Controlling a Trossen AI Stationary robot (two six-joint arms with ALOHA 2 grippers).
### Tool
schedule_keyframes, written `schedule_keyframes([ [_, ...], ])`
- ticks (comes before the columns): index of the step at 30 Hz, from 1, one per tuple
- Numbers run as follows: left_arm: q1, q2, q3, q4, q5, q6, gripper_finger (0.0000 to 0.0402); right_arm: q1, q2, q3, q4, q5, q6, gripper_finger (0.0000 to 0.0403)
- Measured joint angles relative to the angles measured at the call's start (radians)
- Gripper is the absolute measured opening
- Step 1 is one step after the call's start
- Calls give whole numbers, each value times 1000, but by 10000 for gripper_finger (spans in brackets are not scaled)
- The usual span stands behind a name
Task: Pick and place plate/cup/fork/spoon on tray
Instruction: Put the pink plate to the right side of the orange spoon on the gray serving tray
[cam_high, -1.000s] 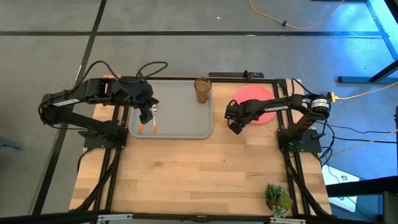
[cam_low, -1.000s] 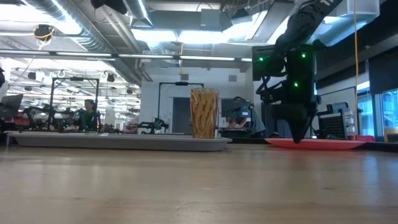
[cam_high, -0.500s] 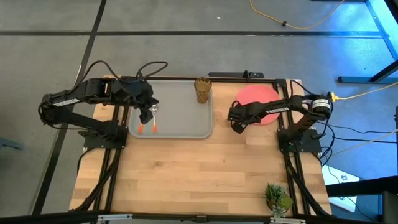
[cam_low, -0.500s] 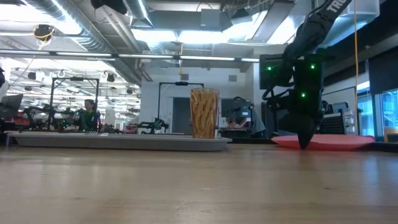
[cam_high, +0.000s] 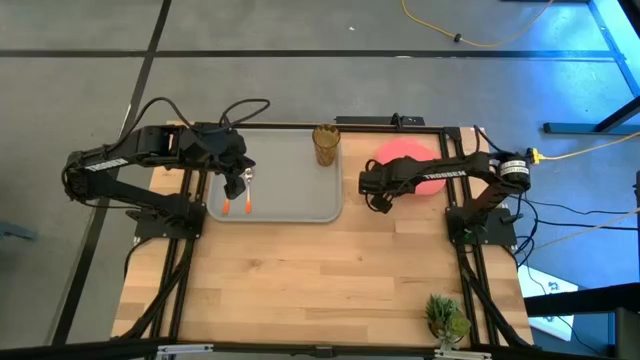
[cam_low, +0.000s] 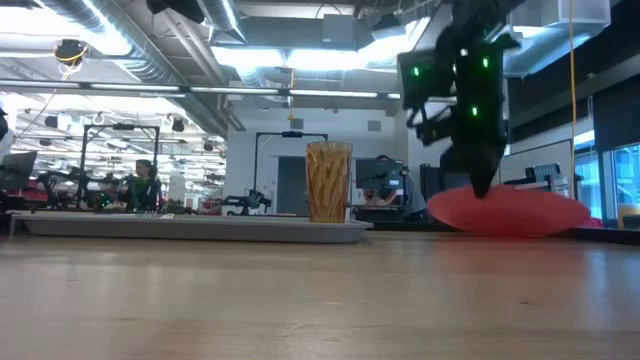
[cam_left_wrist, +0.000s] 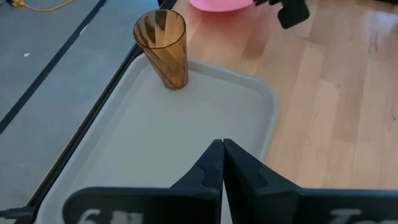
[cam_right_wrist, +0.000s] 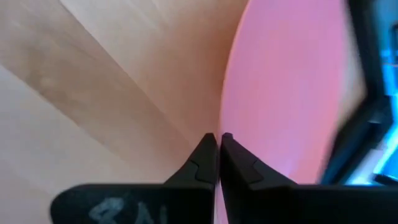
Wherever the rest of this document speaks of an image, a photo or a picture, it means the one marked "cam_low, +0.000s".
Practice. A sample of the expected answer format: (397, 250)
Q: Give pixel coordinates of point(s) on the red round plate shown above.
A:
(515, 215)

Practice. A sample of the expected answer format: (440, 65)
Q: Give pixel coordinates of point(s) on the black computer monitor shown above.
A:
(17, 170)
(380, 175)

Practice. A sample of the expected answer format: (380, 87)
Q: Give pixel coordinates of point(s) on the black rig frame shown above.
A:
(292, 134)
(120, 127)

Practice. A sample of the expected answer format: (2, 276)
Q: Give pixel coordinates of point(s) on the black aluminium table frame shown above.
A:
(610, 235)

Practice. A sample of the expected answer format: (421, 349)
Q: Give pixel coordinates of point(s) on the person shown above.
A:
(142, 192)
(414, 200)

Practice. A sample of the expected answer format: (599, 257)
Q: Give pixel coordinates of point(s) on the dark grey door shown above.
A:
(291, 185)

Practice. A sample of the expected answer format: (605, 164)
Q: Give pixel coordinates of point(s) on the black background robot arm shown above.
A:
(250, 201)
(55, 182)

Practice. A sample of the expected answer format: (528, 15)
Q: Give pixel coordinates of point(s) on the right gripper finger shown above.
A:
(496, 160)
(475, 170)

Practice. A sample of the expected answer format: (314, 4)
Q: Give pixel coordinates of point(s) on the white wall board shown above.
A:
(540, 155)

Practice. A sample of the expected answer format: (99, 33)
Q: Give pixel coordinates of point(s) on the black cabinet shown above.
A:
(430, 185)

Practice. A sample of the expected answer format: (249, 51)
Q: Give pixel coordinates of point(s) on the grey plastic tray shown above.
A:
(200, 230)

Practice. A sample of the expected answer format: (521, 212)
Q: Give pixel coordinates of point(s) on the long ceiling light strip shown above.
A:
(225, 90)

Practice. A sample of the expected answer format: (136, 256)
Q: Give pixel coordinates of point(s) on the black round ceiling reel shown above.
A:
(70, 51)

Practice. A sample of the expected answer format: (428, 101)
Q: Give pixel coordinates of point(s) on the silver ceiling duct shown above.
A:
(150, 65)

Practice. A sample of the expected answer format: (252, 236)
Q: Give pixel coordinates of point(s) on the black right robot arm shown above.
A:
(475, 65)

